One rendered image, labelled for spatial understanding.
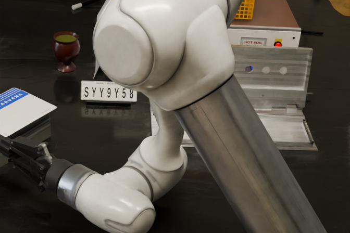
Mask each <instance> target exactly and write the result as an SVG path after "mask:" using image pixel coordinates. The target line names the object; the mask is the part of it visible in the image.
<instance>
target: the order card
mask: <svg viewBox="0 0 350 233"><path fill-rule="evenodd" d="M81 100H107V101H136V100H137V91H134V90H130V89H127V88H124V87H122V86H120V85H118V84H116V83H115V82H103V81H81Z"/></svg>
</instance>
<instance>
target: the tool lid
mask: <svg viewBox="0 0 350 233"><path fill-rule="evenodd" d="M231 47H232V51H233V54H234V57H235V72H234V73H233V74H234V75H235V77H236V79H237V81H238V82H239V84H240V86H241V87H242V89H243V91H244V93H245V94H246V96H247V97H248V99H249V101H250V103H251V104H252V106H253V108H254V109H255V110H270V111H271V108H272V107H287V104H297V106H298V107H299V108H304V107H305V101H306V94H307V87H308V81H309V74H310V67H311V60H312V56H313V49H312V48H304V47H280V46H256V45H231ZM247 66H252V68H253V69H252V71H251V72H246V71H245V68H246V67H247ZM264 67H269V68H270V70H269V72H267V73H263V68H264ZM282 67H286V72H285V73H280V69H281V68H282Z"/></svg>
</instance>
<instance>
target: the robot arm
mask: <svg viewBox="0 0 350 233"><path fill-rule="evenodd" d="M242 1H243V0H109V1H108V3H107V4H106V5H105V7H104V9H103V10H102V12H101V14H100V16H99V18H98V20H97V23H96V25H95V28H94V32H93V50H94V54H95V57H96V60H97V62H98V64H99V66H100V68H101V69H102V71H103V72H104V73H105V74H106V75H107V76H108V77H109V78H110V79H111V80H112V81H113V82H115V83H116V84H118V85H120V86H122V87H124V88H127V89H130V90H134V91H137V92H141V93H143V94H144V95H145V96H146V97H148V98H149V102H150V105H151V108H152V111H153V114H154V116H155V119H156V121H157V124H158V126H159V130H158V132H157V134H156V135H155V136H150V137H147V138H145V139H144V140H143V141H142V143H141V144H140V145H139V146H138V148H137V149H136V150H135V152H134V153H133V154H132V155H131V156H130V157H129V158H128V162H127V163H126V164H125V165H124V166H123V167H122V168H120V169H118V170H116V171H114V172H110V173H106V174H104V175H101V174H99V173H98V172H96V171H93V170H91V169H89V168H87V167H85V166H83V165H82V164H73V163H71V162H69V161H67V160H65V159H57V158H56V157H55V156H54V155H53V154H51V153H49V151H48V149H47V147H48V146H49V144H48V142H43V143H41V142H38V141H35V140H31V139H28V138H25V137H22V136H18V137H16V138H15V139H13V140H12V139H10V138H8V137H5V136H3V135H1V134H0V153H2V154H3V155H4V156H6V157H8V158H9V159H8V163H11V162H13V163H14V164H13V168H14V169H15V170H16V171H17V172H19V173H20V174H21V175H22V176H24V177H25V178H26V179H28V180H29V181H30V182H31V183H33V184H34V185H36V187H37V188H38V189H39V191H40V192H44V191H45V190H46V189H48V190H50V191H51V192H53V193H55V194H57V196H58V198H59V200H60V201H62V202H64V203H65V204H67V205H69V206H71V207H73V208H74V209H75V210H77V211H79V212H81V213H82V214H83V215H84V217H85V218H86V219H88V220H89V221H90V222H91V223H93V224H94V225H96V226H98V227H99V228H101V229H103V230H105V231H107V232H109V233H147V232H148V231H149V230H150V228H151V227H152V225H153V223H154V220H155V216H156V212H155V209H154V206H153V204H152V202H154V201H156V200H158V199H159V198H161V197H162V196H163V195H165V194H166V193H167V192H168V191H169V190H170V189H172V188H173V187H174V186H175V185H176V184H177V183H178V182H179V181H180V179H181V178H182V177H183V175H184V173H185V171H186V168H187V165H188V157H187V155H186V152H185V150H184V149H183V147H182V146H181V144H182V140H183V136H184V131H185V132H186V133H187V135H188V137H189V138H190V140H191V142H192V143H193V145H194V147H195V148H196V150H197V152H198V153H199V155H200V156H201V158H202V159H203V161H204V163H205V164H206V166H207V168H208V169H209V171H210V172H211V174H212V176H213V178H214V179H215V181H216V182H217V184H218V186H219V187H220V189H221V191H222V192H223V194H224V195H225V197H226V199H227V200H228V202H229V203H230V205H231V207H232V208H233V210H234V212H235V213H236V215H237V217H238V218H239V220H240V221H241V223H242V225H243V226H244V228H245V230H246V231H247V233H327V232H326V230H325V228H324V227H323V225H322V223H321V221H320V220H319V218H318V216H317V215H316V213H315V211H314V209H313V208H312V206H311V205H310V203H309V201H308V200H307V198H306V196H305V194H304V193H303V191H302V189H301V188H300V186H299V184H298V182H297V181H296V179H295V177H294V176H293V174H292V172H291V171H290V169H289V167H288V165H287V164H286V162H285V160H284V159H283V157H282V155H281V153H280V152H279V150H278V149H277V147H276V145H275V143H274V142H273V140H272V138H271V137H270V135H269V133H268V132H267V130H266V128H265V126H264V125H263V123H262V121H261V120H260V118H259V116H258V114H257V113H256V111H255V109H254V108H253V106H252V104H251V103H250V101H249V99H248V97H247V96H246V94H245V93H244V91H243V89H242V87H241V86H240V84H239V82H238V81H237V79H236V77H235V75H234V74H233V73H234V72H235V57H234V54H233V51H232V47H231V43H230V39H229V35H228V30H227V29H228V28H229V26H230V25H231V23H232V21H233V19H234V17H235V15H236V13H237V11H238V9H239V7H240V5H241V3H242ZM20 166H21V167H20Z"/></svg>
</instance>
